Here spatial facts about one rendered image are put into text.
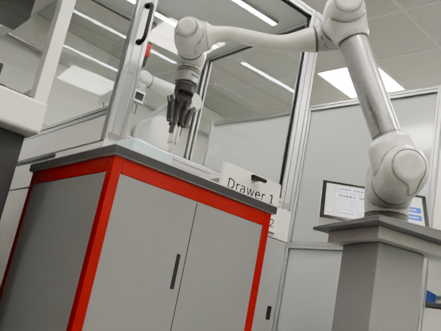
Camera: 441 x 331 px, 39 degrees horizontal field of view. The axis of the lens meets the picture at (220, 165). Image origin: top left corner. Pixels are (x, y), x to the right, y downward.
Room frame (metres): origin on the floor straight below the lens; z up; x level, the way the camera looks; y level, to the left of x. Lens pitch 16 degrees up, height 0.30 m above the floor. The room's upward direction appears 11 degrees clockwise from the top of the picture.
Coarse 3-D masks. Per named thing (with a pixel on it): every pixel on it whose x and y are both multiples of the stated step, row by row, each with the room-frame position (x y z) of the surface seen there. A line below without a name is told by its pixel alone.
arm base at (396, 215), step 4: (368, 212) 2.13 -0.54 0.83; (372, 212) 2.12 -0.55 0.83; (376, 212) 2.11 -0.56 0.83; (380, 212) 2.10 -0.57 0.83; (384, 212) 2.09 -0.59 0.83; (388, 212) 2.09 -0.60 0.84; (392, 212) 2.09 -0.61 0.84; (364, 216) 2.16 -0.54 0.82; (388, 216) 2.09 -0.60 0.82; (392, 216) 2.08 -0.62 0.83; (396, 216) 2.09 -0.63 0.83; (400, 216) 2.09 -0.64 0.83; (404, 216) 2.10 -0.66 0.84; (404, 220) 2.10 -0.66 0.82
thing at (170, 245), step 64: (64, 192) 1.85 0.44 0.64; (128, 192) 1.68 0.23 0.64; (192, 192) 1.80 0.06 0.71; (64, 256) 1.76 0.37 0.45; (128, 256) 1.71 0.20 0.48; (192, 256) 1.83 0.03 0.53; (256, 256) 1.98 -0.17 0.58; (0, 320) 2.03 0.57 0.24; (64, 320) 1.68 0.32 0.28; (128, 320) 1.73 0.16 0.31; (192, 320) 1.86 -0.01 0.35
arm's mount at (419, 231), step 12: (372, 216) 1.94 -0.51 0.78; (384, 216) 1.92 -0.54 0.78; (324, 228) 2.19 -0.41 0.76; (336, 228) 2.15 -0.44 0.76; (348, 228) 2.11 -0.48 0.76; (396, 228) 1.97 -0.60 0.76; (408, 228) 1.96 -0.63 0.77; (420, 228) 1.98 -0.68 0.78; (432, 228) 2.00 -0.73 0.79; (432, 240) 2.04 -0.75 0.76
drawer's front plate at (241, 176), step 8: (224, 168) 2.18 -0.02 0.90; (232, 168) 2.20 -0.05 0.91; (240, 168) 2.22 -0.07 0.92; (224, 176) 2.18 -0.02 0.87; (232, 176) 2.20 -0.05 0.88; (240, 176) 2.22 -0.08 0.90; (248, 176) 2.25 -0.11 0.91; (224, 184) 2.19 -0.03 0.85; (232, 184) 2.21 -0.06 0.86; (240, 184) 2.23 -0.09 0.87; (248, 184) 2.25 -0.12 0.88; (256, 184) 2.27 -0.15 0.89; (264, 184) 2.30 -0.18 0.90; (272, 184) 2.32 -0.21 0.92; (248, 192) 2.25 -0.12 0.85; (264, 192) 2.30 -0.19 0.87; (272, 192) 2.33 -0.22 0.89; (264, 200) 2.31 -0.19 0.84; (272, 200) 2.33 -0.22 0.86
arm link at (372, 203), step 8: (368, 168) 2.16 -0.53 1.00; (368, 176) 2.13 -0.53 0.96; (368, 184) 2.11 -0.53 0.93; (368, 192) 2.12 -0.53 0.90; (368, 200) 2.13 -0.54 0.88; (376, 200) 2.09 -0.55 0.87; (368, 208) 2.14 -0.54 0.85; (376, 208) 2.11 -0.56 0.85; (384, 208) 2.09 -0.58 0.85; (392, 208) 2.09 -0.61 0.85; (400, 208) 2.09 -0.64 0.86; (408, 208) 2.12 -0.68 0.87; (408, 216) 2.14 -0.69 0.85
